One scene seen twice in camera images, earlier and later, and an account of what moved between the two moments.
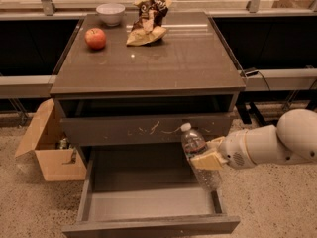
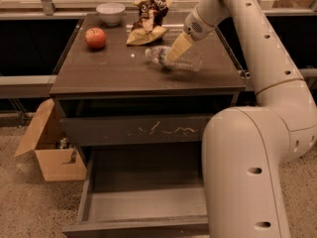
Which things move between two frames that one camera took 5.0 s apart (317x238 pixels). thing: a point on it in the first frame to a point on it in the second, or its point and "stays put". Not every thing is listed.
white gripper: (234, 148) to (194, 26)
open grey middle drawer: (144, 188) stays put
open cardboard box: (42, 142) stays put
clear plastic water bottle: (206, 168) to (188, 60)
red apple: (95, 38) stays put
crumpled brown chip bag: (149, 26) stays put
